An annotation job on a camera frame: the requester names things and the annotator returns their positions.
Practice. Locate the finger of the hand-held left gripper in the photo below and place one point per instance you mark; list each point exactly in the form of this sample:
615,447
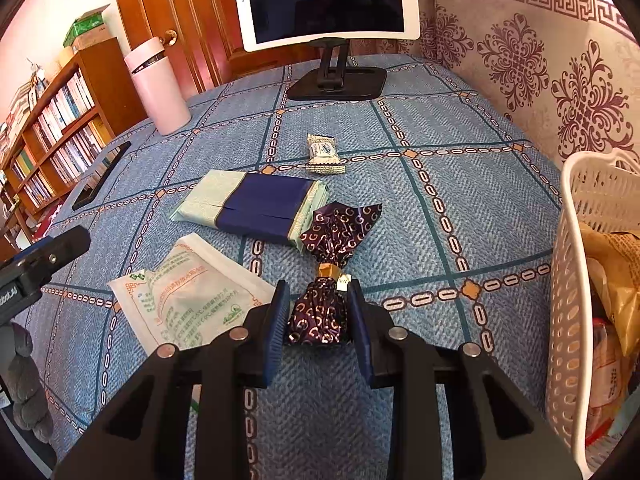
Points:
55,255

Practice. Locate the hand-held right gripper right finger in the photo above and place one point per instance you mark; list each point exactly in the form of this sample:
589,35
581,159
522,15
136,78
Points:
360,330

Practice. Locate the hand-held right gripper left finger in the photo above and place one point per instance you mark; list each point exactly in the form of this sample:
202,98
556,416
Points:
277,325

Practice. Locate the purple foil candy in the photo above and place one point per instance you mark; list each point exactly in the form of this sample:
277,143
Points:
320,310

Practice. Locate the white green-print packet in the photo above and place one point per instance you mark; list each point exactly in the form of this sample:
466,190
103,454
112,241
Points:
190,290

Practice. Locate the navy and mint cracker packet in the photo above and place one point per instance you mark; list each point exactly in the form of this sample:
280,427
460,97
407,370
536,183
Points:
260,205

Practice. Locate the white plastic basket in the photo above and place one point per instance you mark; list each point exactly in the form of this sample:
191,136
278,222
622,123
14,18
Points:
575,260

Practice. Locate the red and clear snack packet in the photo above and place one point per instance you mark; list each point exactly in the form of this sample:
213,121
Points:
607,360

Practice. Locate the tan crinkled snack packet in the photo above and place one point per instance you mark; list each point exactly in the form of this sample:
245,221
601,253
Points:
620,280

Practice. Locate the person's left hand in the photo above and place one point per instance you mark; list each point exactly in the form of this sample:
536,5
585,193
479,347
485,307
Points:
27,385

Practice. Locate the black smartphone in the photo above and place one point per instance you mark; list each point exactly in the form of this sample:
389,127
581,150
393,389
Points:
100,177

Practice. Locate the rows of shelved books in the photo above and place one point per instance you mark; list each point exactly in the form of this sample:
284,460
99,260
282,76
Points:
65,110

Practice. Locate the small white wrapped candy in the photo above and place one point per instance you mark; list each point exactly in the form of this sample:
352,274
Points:
322,152

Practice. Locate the wooden bookshelf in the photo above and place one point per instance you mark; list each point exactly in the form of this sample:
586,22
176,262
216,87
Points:
105,80

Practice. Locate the pink thermos bottle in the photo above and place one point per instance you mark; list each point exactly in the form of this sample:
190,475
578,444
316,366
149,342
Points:
160,90

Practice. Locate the green and brown cardboard box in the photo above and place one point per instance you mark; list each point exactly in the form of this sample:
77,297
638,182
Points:
87,30

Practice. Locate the black tablet stand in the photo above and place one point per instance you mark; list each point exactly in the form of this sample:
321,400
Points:
345,85

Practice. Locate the brass door knob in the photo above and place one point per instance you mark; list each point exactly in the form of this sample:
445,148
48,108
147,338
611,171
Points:
170,36

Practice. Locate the wooden door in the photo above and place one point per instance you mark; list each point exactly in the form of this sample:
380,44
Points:
200,10

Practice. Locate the patterned beige curtain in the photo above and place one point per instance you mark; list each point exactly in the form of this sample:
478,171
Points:
525,60

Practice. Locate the white tablet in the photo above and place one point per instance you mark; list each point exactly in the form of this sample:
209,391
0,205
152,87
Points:
325,0

